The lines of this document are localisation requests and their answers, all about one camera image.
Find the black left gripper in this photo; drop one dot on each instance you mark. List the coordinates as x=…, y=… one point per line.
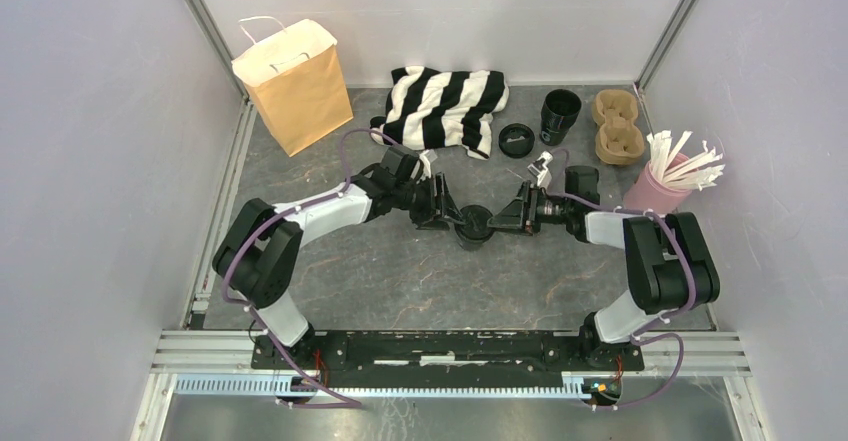
x=443, y=205

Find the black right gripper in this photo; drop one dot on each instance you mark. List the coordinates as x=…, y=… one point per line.
x=521, y=213

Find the black paper coffee cup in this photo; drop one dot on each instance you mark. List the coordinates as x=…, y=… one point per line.
x=472, y=239

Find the brown paper bag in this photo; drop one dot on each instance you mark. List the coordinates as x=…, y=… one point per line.
x=295, y=80

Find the black plastic cup lid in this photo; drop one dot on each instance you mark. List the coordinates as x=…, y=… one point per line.
x=475, y=215

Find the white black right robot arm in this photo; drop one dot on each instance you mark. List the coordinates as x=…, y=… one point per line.
x=669, y=269

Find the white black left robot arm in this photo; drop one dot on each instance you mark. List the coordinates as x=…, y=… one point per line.
x=258, y=254

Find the stack of black lids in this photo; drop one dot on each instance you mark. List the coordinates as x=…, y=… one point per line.
x=516, y=140

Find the stack of black cups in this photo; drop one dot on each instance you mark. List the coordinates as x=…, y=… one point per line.
x=559, y=112

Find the black white striped towel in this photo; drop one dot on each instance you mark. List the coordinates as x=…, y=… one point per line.
x=428, y=109

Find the brown cardboard cup carrier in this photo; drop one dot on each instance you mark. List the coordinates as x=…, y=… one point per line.
x=618, y=141

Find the pink straw holder cup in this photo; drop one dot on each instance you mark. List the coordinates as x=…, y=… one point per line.
x=647, y=193

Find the white wrapped straws bundle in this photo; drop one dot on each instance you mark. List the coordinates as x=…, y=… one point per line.
x=672, y=169

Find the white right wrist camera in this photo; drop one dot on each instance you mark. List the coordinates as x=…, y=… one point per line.
x=539, y=169

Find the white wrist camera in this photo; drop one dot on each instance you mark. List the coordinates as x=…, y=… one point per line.
x=427, y=158
x=539, y=169

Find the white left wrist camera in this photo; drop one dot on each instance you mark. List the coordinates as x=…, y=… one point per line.
x=427, y=158

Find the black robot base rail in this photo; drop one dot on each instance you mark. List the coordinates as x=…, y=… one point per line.
x=346, y=369

